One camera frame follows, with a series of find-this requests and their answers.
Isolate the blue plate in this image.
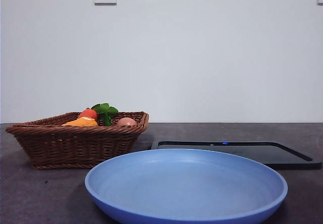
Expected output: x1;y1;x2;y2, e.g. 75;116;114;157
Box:
84;148;288;224

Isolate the orange carrot with green leaves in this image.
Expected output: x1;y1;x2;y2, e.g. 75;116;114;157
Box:
77;103;119;127

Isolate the brown egg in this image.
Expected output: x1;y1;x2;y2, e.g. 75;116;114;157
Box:
116;117;137;127

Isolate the black rectangular tray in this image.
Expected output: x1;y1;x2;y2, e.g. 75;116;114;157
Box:
150;140;323;171

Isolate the brown wicker basket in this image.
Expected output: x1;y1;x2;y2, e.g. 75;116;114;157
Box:
5;111;149;170

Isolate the orange corn cob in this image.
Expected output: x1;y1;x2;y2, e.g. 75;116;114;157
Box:
61;117;98;127

